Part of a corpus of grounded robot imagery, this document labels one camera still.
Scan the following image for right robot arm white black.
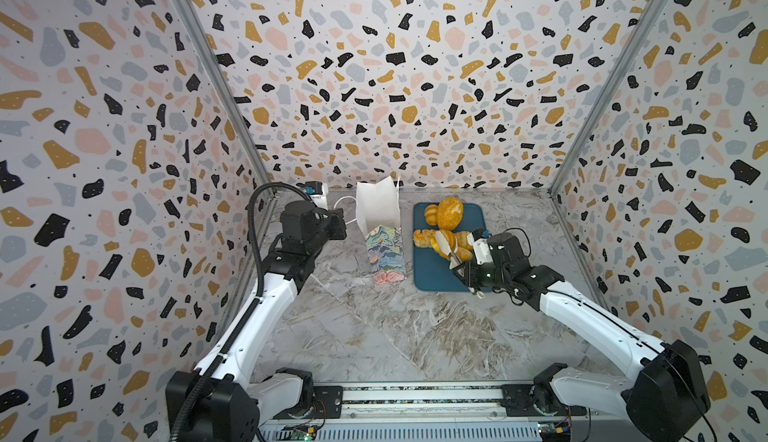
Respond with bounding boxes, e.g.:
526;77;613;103
445;229;711;441

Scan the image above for round striped orange bun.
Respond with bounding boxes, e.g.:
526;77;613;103
433;229;457;259

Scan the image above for small striped bun top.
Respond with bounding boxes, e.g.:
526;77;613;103
424;204;439;226

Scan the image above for twisted glazed pastry bread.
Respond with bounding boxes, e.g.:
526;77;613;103
413;229;437;248

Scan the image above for large sugared oval bread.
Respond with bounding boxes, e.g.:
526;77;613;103
437;197;464;231

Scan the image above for metal tongs cream tips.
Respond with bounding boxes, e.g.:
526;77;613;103
432;229;492;299

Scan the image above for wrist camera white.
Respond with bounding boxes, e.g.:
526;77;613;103
471;228;493;265
304;181;328;209

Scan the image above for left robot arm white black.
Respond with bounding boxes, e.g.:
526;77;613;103
165;200;347;441

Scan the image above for floral paper bag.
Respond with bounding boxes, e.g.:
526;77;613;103
332;175;407;285

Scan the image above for striped croissant bread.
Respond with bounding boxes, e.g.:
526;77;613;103
454;231;474;251

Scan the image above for glossy orange oval bread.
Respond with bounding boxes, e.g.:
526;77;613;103
454;246;473;261

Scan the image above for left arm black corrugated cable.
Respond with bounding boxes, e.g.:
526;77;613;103
167;180;313;442

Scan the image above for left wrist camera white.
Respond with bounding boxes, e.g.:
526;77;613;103
304;181;328;209

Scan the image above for teal rectangular tray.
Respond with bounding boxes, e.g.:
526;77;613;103
413;202;487;292

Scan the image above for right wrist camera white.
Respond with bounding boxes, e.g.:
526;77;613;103
471;228;493;265

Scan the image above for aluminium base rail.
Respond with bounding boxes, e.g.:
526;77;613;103
161;380;637;442

